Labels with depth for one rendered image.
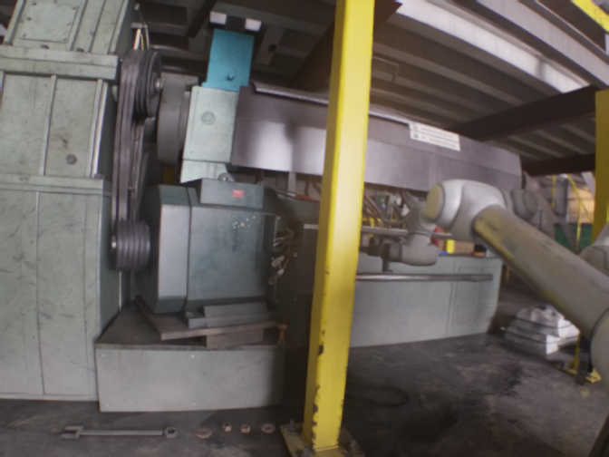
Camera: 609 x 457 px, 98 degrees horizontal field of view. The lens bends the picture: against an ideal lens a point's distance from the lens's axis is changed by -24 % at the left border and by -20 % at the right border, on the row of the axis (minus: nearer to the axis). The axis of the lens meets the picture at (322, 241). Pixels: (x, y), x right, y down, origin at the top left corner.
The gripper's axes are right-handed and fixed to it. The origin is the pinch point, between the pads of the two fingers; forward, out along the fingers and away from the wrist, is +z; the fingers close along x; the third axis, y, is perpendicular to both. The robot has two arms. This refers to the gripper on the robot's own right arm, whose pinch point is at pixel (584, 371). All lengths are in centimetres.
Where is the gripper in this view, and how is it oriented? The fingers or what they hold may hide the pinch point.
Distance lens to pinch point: 120.1
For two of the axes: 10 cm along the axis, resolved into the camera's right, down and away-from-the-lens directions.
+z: -0.8, 10.0, 0.5
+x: 8.1, 0.4, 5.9
